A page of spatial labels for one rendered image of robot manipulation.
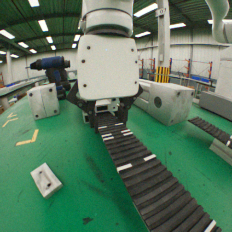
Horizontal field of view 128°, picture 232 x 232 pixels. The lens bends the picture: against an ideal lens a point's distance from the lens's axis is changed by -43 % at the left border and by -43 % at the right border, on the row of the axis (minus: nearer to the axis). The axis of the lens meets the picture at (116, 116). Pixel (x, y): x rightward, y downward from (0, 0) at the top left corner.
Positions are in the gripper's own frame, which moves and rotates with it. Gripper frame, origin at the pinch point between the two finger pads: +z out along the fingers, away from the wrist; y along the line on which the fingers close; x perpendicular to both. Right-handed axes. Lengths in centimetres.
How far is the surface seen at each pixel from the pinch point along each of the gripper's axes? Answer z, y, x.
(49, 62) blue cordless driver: -15.8, -18.4, 33.1
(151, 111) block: 1.6, 14.0, 3.4
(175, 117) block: 0.8, 16.3, -3.7
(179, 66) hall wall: -75, 712, 479
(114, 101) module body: -1.9, 3.3, 5.3
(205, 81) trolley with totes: -9, 289, 91
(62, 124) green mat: 3.0, -10.9, 7.0
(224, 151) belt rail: 1.8, 17.7, -18.0
